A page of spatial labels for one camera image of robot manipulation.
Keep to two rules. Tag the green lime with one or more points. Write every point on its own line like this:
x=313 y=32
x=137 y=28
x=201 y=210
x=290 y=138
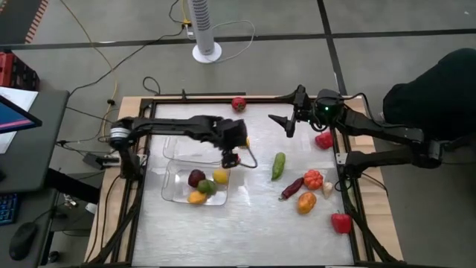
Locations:
x=206 y=186

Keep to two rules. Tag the floor power strip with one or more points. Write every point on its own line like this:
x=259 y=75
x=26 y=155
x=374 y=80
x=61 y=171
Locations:
x=187 y=25

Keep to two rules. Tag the dark red chili pepper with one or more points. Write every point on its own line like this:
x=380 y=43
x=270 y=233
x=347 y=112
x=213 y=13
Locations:
x=292 y=188

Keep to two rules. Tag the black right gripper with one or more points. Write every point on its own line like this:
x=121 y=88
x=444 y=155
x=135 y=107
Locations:
x=303 y=108

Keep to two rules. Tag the dark red mango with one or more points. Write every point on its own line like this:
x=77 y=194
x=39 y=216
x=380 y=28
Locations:
x=196 y=178

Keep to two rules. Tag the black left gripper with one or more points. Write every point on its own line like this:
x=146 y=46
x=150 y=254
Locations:
x=230 y=160

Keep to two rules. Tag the computer keyboard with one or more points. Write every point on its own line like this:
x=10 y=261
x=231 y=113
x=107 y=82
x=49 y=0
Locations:
x=7 y=208

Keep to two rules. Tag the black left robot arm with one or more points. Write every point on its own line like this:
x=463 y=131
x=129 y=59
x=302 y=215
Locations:
x=167 y=124

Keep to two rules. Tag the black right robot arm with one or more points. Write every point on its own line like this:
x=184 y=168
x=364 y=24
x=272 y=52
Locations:
x=372 y=124

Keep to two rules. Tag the orange bell pepper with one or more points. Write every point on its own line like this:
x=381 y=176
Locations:
x=306 y=202

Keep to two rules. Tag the white paper sheet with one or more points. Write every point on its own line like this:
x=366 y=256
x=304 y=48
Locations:
x=20 y=97

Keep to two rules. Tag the person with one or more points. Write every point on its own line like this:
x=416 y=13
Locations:
x=439 y=93

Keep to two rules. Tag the green cucumber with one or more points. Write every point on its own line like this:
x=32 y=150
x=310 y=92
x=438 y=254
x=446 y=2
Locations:
x=278 y=166

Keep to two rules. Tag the silver metal bracket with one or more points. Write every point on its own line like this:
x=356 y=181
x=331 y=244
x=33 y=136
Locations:
x=341 y=158

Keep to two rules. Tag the yellow oval fruit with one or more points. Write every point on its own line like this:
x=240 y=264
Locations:
x=220 y=176

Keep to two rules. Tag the red round fruit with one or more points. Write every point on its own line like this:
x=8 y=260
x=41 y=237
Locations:
x=238 y=104

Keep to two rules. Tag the orange-yellow oval fruit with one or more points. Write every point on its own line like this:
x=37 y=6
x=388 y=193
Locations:
x=197 y=197

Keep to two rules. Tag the dark striped-edge floor mat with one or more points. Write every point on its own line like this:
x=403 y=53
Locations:
x=15 y=18

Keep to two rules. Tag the small red pepper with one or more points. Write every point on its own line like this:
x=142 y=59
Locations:
x=324 y=140

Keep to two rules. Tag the white tower fan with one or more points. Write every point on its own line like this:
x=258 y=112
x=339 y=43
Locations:
x=202 y=22

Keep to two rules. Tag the white garlic bulb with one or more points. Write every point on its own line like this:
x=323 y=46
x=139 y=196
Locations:
x=327 y=189

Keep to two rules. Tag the red crate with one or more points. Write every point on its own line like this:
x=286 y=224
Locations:
x=7 y=69

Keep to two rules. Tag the black power brick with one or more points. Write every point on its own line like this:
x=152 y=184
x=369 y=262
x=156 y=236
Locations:
x=96 y=161

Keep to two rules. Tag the clear plastic basket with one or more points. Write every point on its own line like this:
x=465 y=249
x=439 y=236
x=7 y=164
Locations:
x=175 y=190
x=178 y=150

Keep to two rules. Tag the small black frame clamp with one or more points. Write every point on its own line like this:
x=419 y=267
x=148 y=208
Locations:
x=183 y=95

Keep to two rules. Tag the black computer mouse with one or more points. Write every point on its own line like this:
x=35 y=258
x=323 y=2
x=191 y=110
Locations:
x=22 y=240

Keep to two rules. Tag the red bell pepper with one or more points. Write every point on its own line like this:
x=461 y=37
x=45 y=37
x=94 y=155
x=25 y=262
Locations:
x=341 y=223

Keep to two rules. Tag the large black frame clamp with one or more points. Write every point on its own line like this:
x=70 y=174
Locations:
x=300 y=89

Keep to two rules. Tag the dark grey desk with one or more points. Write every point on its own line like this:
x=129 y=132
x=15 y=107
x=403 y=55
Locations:
x=37 y=149

